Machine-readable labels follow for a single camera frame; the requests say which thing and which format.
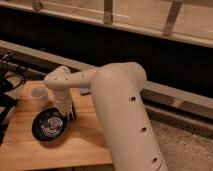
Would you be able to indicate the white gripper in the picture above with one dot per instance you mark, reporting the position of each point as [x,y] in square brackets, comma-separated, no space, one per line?
[63,101]

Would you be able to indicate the black ceramic bowl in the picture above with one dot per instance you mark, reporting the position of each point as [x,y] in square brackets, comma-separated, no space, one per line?
[48,125]

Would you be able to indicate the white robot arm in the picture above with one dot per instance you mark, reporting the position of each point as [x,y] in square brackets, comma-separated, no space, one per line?
[115,90]

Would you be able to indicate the black white striped box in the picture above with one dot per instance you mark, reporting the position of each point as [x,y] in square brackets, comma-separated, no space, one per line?
[72,114]

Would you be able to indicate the blue small object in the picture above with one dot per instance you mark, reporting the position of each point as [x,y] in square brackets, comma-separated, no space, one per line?
[84,91]

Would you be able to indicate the translucent plastic cup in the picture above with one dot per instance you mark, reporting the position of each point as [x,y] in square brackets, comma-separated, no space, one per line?
[40,95]

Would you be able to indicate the wooden board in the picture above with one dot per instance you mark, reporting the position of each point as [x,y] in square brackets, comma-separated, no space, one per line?
[82,144]

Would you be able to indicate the metal frame rail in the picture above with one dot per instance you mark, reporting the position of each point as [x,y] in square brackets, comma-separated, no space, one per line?
[154,92]

